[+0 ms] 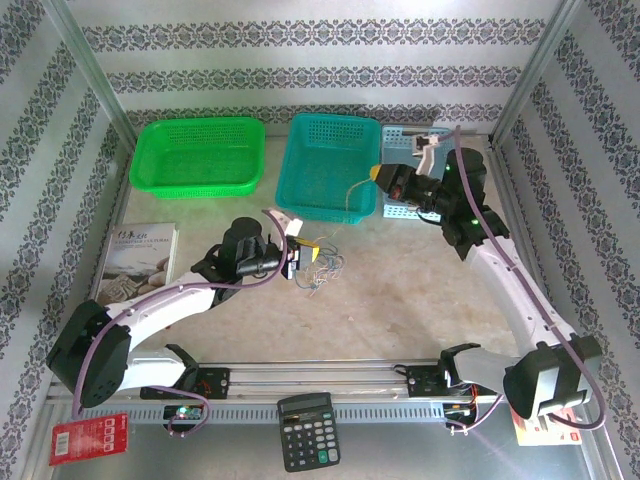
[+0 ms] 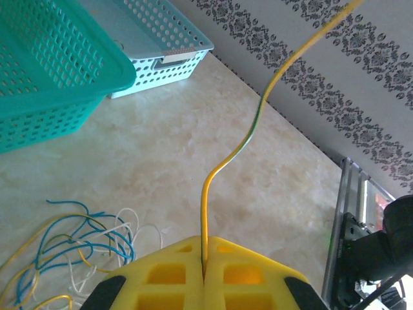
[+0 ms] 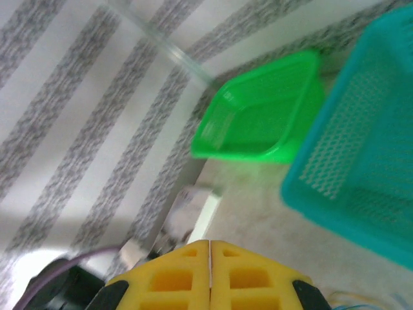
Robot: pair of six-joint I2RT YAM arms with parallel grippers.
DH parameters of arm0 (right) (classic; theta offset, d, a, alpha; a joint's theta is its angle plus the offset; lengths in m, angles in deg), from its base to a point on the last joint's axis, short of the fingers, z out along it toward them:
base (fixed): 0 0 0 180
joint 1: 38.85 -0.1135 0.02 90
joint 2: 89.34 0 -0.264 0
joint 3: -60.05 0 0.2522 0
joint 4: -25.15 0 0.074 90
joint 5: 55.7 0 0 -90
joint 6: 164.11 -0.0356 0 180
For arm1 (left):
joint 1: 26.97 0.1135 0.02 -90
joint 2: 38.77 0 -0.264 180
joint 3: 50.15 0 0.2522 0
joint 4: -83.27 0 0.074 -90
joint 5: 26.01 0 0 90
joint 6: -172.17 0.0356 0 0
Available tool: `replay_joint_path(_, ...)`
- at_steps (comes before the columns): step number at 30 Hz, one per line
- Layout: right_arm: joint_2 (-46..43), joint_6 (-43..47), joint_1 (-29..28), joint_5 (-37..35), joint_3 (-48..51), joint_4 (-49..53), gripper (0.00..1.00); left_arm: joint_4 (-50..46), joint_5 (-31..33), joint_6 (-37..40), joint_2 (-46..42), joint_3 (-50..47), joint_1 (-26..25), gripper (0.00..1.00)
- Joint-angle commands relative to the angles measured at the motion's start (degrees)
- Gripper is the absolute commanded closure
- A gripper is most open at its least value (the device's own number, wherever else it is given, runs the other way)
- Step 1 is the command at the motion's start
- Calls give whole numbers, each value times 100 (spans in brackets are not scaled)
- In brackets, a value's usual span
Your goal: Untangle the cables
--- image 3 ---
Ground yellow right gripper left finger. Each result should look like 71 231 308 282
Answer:
85 240 211 310

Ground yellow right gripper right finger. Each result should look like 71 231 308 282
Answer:
210 240 335 310

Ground yellow thin cable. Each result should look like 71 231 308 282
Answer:
328 290 359 305

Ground blue thin cable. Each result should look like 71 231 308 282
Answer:
332 302 391 310

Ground green plastic basket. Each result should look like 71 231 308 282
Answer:
190 50 327 165

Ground grey cover book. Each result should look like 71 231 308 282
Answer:
161 185 223 246

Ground teal plastic basket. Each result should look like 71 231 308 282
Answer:
279 5 413 272

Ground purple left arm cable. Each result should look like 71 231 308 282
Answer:
12 245 123 310

